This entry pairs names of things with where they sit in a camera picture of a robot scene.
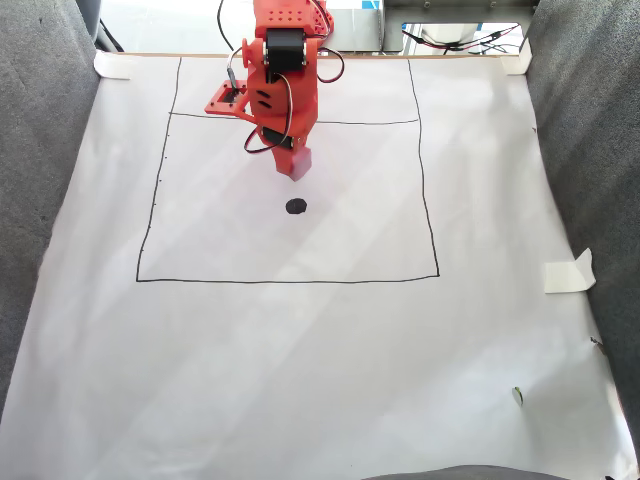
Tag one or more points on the white folded tape piece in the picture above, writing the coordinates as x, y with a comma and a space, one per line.
565, 277

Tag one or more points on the small dark debris bit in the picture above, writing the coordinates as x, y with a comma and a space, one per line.
596, 345

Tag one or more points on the white paper sheet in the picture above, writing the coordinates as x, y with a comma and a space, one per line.
320, 350

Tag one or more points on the grey metal frame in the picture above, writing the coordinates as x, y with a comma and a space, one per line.
450, 11

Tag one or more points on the grey fabric panel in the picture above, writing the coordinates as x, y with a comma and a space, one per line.
465, 473
590, 150
40, 175

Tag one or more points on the orange camera mount with camera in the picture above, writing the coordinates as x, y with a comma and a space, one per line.
220, 102

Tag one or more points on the shiny metal plate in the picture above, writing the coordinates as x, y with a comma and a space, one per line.
357, 30

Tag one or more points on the pink cube block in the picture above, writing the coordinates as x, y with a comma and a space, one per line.
301, 165

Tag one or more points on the black dot mark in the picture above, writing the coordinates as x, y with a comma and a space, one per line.
296, 206

